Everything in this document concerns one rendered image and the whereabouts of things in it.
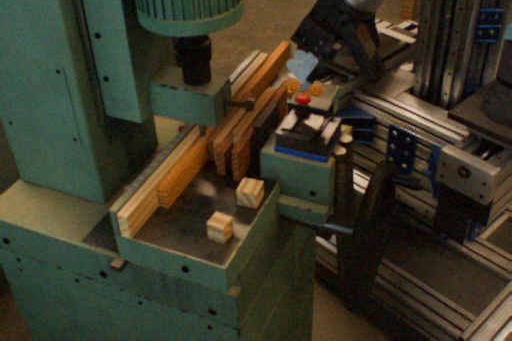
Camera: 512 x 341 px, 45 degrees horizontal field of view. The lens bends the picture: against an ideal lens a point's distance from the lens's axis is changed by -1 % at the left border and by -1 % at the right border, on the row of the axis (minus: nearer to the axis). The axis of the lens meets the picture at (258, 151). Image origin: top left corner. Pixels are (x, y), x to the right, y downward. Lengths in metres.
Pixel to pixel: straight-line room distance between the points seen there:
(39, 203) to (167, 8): 0.55
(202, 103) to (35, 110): 0.33
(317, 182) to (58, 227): 0.51
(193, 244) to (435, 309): 0.97
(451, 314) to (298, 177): 0.86
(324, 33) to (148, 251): 0.46
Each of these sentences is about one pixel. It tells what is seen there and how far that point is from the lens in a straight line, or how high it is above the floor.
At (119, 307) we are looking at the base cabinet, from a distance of 1.30.
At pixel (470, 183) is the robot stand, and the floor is 0.72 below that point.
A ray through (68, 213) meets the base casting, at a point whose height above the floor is 0.80.
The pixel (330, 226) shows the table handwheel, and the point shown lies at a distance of 1.17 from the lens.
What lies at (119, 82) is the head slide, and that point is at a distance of 1.12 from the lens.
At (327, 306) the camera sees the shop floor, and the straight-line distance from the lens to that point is 2.10.
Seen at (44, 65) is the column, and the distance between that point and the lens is 1.15.
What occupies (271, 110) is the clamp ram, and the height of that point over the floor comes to 0.99.
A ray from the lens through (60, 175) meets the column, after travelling 1.31.
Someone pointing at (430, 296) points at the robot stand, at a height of 0.23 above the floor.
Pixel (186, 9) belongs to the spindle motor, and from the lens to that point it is 0.97.
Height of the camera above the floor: 1.63
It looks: 37 degrees down
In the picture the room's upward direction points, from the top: 2 degrees counter-clockwise
